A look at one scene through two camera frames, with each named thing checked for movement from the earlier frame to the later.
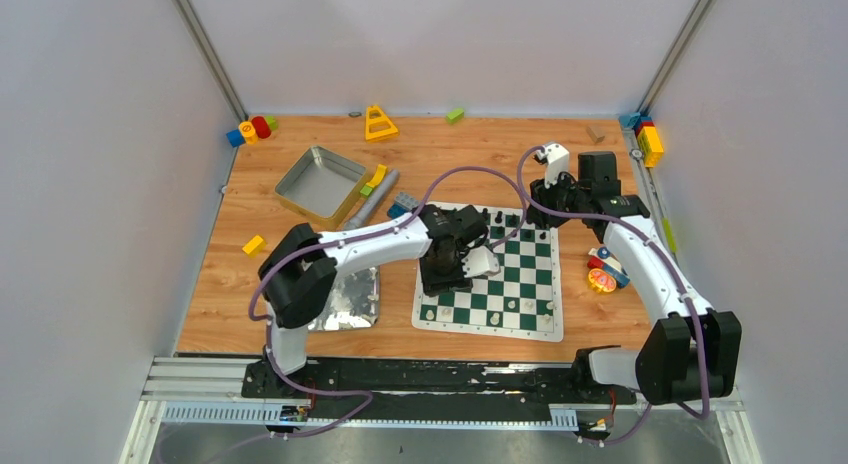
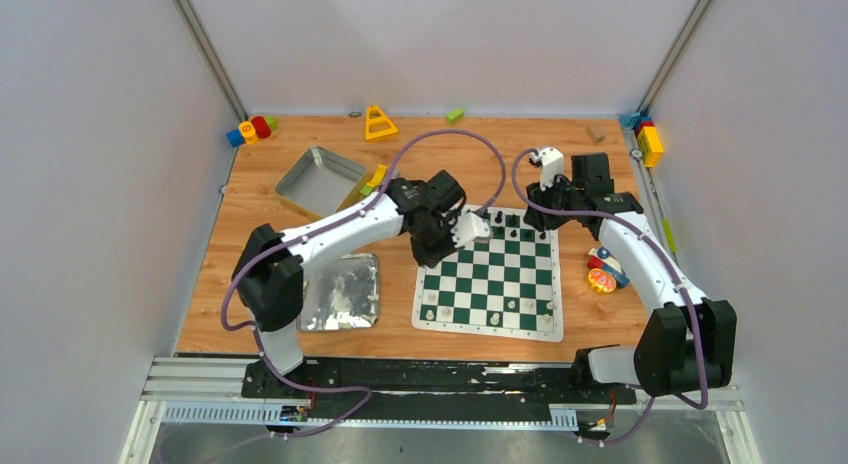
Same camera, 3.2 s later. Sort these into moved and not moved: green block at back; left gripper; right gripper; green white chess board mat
Moved: left gripper
Not moved: green white chess board mat; green block at back; right gripper
